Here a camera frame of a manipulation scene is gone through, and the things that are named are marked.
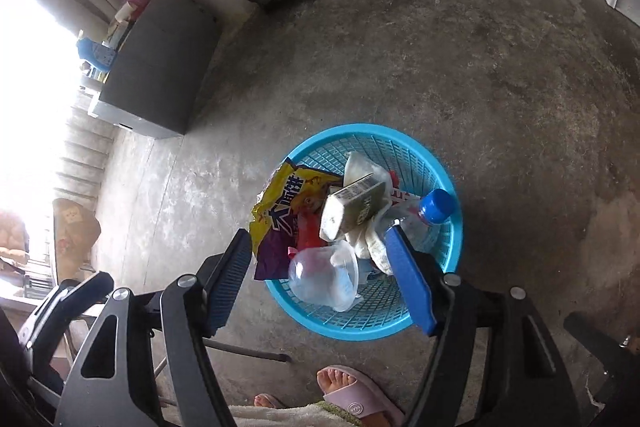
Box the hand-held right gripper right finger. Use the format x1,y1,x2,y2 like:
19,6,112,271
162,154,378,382
384,223,588,427

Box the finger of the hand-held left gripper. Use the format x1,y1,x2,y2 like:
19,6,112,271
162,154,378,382
19,271,116,358

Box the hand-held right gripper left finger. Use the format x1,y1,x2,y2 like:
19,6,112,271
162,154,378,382
60,228,253,427

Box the white cloth glove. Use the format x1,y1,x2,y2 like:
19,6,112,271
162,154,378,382
347,207,396,275

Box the blue plastic basket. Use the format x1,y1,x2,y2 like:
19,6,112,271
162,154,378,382
264,123,463,340

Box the clear plastic bottle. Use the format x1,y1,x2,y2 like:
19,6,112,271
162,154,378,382
372,188,457,258

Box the red white noodle package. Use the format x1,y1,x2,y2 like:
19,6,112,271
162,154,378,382
387,169,423,208

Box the purple yellow noodle bag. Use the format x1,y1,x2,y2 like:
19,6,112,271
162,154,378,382
250,159,346,282

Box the clear plastic cup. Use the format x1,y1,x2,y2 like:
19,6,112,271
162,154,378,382
287,239,361,313

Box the tan tissue packet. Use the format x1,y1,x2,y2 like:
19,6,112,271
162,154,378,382
319,174,393,242

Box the red plastic packet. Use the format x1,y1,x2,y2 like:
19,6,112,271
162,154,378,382
295,212,331,253

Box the person's foot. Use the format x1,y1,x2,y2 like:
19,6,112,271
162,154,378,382
317,367,388,427

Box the pink slipper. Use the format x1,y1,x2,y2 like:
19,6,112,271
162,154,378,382
320,364,406,427

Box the grey box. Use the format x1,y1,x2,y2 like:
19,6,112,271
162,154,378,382
87,99,186,138

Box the black chair leg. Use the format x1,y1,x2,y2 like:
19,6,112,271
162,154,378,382
564,312,640,408

